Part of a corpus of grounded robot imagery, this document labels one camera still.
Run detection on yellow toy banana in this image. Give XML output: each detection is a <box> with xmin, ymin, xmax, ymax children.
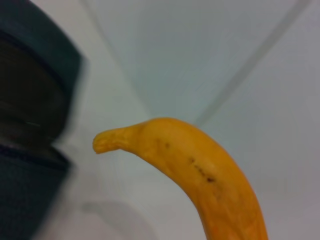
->
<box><xmin>92</xmin><ymin>117</ymin><xmax>270</xmax><ymax>240</ymax></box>

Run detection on dark teal fabric lunch bag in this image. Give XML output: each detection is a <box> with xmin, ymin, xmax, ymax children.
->
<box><xmin>0</xmin><ymin>0</ymin><xmax>90</xmax><ymax>240</ymax></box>

